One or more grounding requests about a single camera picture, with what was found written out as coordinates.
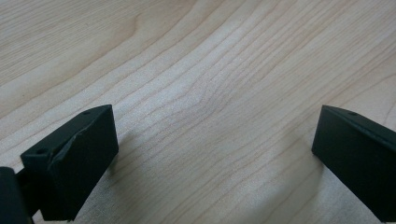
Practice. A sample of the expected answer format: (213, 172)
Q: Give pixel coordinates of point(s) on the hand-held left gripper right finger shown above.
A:
(358, 155)

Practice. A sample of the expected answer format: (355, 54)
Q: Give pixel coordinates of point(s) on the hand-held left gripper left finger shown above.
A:
(71, 165)

